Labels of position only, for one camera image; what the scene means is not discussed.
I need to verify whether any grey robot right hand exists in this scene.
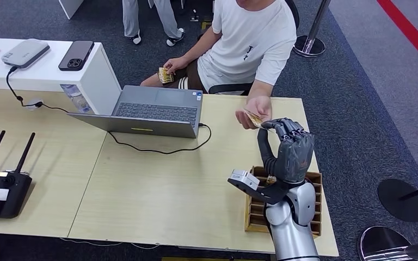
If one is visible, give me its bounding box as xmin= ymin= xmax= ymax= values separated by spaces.
xmin=256 ymin=117 xmax=315 ymax=185

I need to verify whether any person's left hand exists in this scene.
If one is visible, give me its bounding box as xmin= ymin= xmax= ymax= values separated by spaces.
xmin=235 ymin=95 xmax=273 ymax=131

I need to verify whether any person's right hand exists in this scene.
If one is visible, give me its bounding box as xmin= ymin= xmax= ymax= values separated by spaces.
xmin=163 ymin=57 xmax=190 ymax=75

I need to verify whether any stack of key cards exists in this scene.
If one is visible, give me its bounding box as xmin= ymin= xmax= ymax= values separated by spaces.
xmin=157 ymin=67 xmax=175 ymax=85

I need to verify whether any seated person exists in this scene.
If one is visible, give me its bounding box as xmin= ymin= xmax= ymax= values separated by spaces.
xmin=139 ymin=0 xmax=298 ymax=131

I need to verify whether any standing person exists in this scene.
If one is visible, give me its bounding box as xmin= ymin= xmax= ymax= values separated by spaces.
xmin=121 ymin=0 xmax=187 ymax=48

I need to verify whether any wooden slotted card holder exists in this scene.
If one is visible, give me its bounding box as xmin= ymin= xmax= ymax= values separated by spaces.
xmin=244 ymin=165 xmax=323 ymax=237

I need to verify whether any grey flat card reader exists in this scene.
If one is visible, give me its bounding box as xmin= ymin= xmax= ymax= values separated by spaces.
xmin=1 ymin=38 xmax=51 ymax=70

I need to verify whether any grey open laptop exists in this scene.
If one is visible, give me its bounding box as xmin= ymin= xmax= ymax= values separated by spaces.
xmin=67 ymin=85 xmax=204 ymax=139

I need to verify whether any black smartphone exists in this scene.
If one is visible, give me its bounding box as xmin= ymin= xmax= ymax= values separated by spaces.
xmin=58 ymin=40 xmax=95 ymax=72

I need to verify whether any clear plastic water bottle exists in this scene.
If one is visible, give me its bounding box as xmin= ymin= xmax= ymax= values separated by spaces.
xmin=60 ymin=84 xmax=94 ymax=115

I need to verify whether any black stanchion with round base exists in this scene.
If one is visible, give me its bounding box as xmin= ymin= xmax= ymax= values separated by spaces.
xmin=377 ymin=179 xmax=418 ymax=223

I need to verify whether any chrome stanchion with dark base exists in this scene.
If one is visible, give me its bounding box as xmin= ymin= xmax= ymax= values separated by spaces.
xmin=357 ymin=226 xmax=418 ymax=261

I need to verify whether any white furniture panel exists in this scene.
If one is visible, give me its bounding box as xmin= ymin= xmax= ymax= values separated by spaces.
xmin=58 ymin=0 xmax=87 ymax=21

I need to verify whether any white counter cabinet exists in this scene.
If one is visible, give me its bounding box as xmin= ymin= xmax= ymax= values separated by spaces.
xmin=0 ymin=37 xmax=122 ymax=116

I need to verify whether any black remote controller with antennas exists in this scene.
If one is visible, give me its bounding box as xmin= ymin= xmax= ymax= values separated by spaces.
xmin=0 ymin=130 xmax=36 ymax=219

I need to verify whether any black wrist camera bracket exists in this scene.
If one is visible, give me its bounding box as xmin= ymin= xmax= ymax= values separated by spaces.
xmin=228 ymin=178 xmax=293 ymax=206

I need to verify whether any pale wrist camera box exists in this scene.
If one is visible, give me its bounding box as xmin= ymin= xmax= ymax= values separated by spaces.
xmin=229 ymin=169 xmax=261 ymax=191

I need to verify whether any black laptop power cable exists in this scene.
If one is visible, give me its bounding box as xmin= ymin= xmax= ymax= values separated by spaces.
xmin=107 ymin=123 xmax=212 ymax=155

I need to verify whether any chrome stanchion post with base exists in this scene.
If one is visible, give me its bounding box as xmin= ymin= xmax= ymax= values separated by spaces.
xmin=292 ymin=0 xmax=331 ymax=58

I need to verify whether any black card reader cable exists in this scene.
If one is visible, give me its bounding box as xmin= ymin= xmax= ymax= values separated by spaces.
xmin=5 ymin=66 xmax=71 ymax=114

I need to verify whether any thin white cable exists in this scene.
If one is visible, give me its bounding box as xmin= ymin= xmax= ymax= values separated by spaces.
xmin=59 ymin=237 xmax=161 ymax=250

